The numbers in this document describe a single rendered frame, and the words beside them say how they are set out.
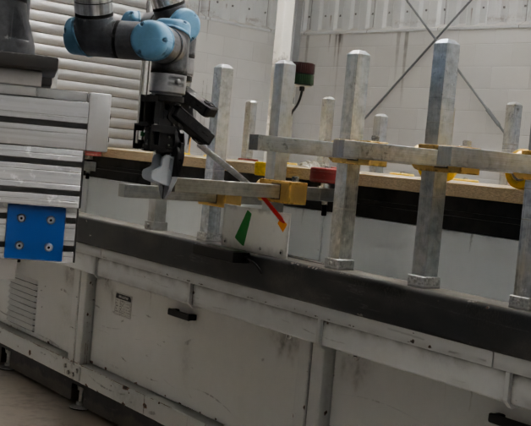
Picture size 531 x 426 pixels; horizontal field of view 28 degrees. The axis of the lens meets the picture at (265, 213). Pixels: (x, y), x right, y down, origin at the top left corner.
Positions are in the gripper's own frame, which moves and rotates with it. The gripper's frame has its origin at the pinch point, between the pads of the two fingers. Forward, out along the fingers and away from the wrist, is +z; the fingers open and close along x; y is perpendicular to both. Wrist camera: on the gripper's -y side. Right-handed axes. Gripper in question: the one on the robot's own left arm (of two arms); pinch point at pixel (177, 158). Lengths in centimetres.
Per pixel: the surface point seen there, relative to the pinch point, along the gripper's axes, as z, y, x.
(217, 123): -9.4, -5.9, -7.1
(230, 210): 10.8, -14.9, -2.6
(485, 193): 1, -78, 1
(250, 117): -18, 86, -161
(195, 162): 1.0, 23.3, -39.5
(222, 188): 5.1, -26.7, 18.5
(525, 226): 5, -97, 29
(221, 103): -14.3, -6.1, -7.5
